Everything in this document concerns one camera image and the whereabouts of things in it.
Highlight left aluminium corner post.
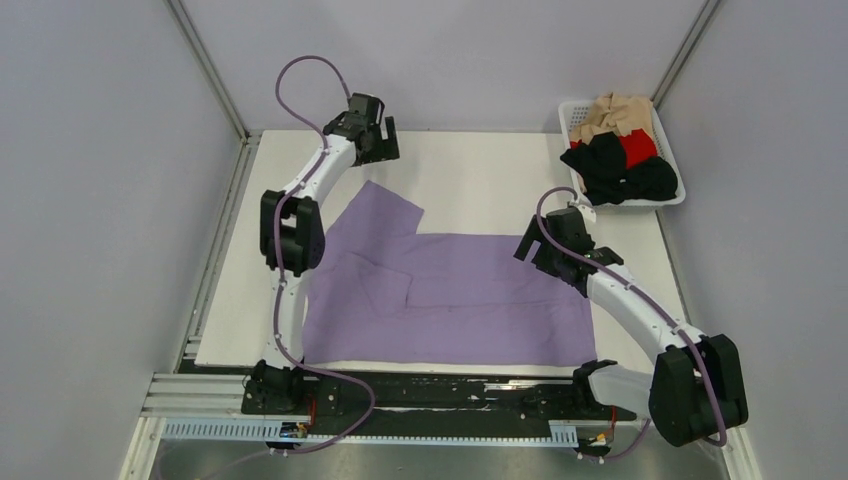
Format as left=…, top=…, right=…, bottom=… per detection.
left=164, top=0, right=250, bottom=143

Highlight white slotted cable duct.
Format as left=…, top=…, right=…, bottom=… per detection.
left=160, top=418, right=579, bottom=448

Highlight aluminium corner post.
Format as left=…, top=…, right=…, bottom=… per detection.
left=652, top=0, right=724, bottom=110
left=164, top=0, right=250, bottom=143

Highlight right aluminium corner post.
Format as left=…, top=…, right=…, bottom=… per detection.
left=652, top=0, right=724, bottom=110

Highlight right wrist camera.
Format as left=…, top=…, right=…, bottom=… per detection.
left=575, top=204, right=597, bottom=224

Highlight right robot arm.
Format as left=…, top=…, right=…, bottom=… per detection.
left=514, top=206, right=749, bottom=447

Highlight black t shirt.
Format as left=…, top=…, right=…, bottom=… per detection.
left=560, top=130, right=679, bottom=205

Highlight purple t shirt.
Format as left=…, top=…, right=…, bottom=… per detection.
left=302, top=182, right=597, bottom=367

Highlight aluminium frame rail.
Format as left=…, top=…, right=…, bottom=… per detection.
left=142, top=373, right=307, bottom=422

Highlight beige t shirt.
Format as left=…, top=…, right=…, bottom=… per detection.
left=569, top=93, right=654, bottom=144

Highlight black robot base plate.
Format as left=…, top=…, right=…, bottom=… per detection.
left=240, top=371, right=636, bottom=437

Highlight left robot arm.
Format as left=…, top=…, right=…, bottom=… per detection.
left=249, top=93, right=400, bottom=413

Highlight red t shirt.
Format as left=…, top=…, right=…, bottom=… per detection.
left=561, top=131, right=661, bottom=174

